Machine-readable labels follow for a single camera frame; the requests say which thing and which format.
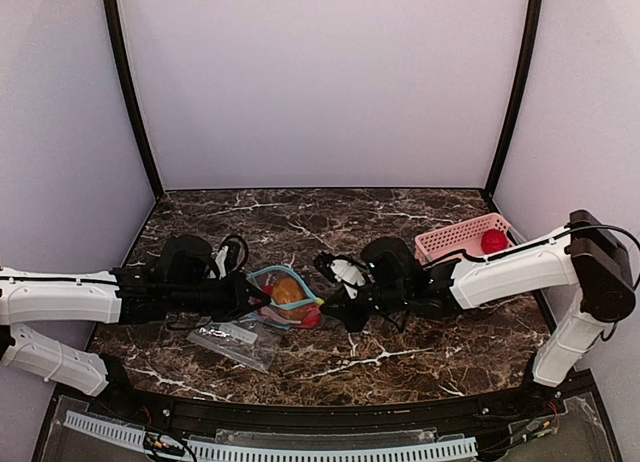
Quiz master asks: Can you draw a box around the red toy fruit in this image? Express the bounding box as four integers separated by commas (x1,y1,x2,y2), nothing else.
298,305,322,328

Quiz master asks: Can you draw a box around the brown toy kiwi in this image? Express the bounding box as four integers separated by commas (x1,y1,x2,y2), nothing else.
271,277,306,305

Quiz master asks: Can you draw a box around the large clear zip bag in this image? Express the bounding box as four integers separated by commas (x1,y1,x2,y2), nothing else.
248,265,324,330

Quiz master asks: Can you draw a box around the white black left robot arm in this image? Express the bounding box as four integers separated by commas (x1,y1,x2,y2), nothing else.
1,235,271,397

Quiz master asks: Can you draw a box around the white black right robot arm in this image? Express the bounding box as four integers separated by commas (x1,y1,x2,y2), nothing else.
314,210,639,387

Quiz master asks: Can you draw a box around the small clear zip bag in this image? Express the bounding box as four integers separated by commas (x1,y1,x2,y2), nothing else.
187,317,284,373

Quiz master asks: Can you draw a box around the pink plastic basket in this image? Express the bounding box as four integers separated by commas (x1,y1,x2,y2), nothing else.
414,213,514,264

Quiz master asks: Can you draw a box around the red toy strawberry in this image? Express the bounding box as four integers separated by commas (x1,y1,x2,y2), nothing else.
480,229,509,254

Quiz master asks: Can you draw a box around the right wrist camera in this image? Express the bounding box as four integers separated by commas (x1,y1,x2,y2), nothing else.
313,252,370,299

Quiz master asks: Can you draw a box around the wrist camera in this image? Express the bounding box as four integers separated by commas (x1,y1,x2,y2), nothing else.
209,234,249,280
313,252,370,299

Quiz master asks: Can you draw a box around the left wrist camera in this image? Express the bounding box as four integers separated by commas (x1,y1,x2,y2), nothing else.
209,234,249,280

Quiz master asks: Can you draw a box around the black front rail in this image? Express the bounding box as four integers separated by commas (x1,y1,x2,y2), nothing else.
90,388,552,435

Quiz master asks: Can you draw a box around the white slotted cable duct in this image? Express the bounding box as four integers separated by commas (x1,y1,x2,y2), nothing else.
64,410,478,461

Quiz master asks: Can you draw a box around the left black frame post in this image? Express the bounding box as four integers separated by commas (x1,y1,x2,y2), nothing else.
102,0,164,200

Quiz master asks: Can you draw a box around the black frame post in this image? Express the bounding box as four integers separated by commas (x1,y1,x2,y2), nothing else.
482,0,543,210
102,0,164,200

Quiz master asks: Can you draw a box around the right black frame post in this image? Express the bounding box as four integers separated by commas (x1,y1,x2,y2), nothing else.
482,0,543,210

